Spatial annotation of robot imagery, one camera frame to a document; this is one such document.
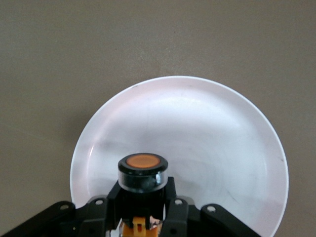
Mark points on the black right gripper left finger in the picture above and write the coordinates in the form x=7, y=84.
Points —
x=93, y=217

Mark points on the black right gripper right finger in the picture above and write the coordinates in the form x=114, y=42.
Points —
x=182, y=219

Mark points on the pink round plate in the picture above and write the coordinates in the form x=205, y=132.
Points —
x=197, y=135

